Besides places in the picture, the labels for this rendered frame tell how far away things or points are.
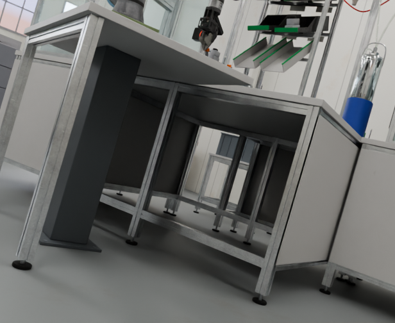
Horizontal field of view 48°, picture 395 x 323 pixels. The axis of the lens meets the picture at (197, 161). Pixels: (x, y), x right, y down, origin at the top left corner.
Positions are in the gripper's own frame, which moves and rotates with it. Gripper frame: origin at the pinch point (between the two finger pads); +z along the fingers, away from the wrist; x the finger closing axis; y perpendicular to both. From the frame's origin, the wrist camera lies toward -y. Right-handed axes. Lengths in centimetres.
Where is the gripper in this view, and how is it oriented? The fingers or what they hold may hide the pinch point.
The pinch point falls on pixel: (205, 49)
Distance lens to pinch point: 237.9
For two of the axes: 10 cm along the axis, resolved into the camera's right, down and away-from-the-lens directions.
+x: 8.1, 2.3, -5.4
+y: -5.2, -1.6, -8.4
